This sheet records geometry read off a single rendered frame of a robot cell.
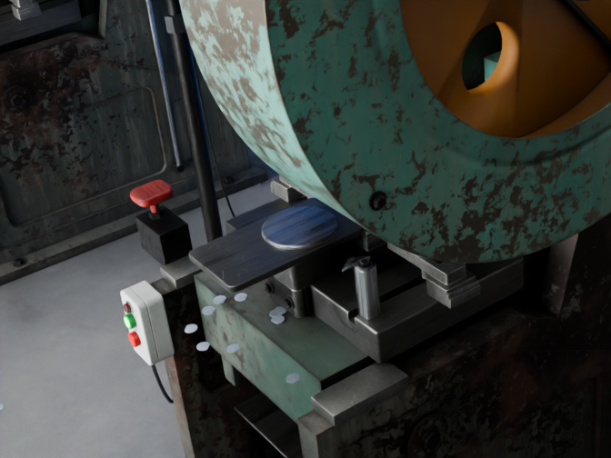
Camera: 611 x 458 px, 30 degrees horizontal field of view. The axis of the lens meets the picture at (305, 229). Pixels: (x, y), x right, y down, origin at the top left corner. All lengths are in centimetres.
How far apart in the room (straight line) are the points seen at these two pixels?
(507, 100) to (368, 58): 31
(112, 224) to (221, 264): 172
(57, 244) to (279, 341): 170
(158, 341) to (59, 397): 87
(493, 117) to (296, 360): 55
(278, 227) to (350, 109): 68
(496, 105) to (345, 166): 29
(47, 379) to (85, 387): 11
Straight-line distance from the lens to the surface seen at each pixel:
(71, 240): 344
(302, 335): 182
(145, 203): 204
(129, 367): 292
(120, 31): 330
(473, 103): 141
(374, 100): 120
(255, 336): 188
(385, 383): 172
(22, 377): 299
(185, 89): 267
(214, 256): 180
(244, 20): 113
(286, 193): 205
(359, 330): 175
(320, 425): 169
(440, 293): 175
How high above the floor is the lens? 173
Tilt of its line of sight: 31 degrees down
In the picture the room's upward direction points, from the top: 7 degrees counter-clockwise
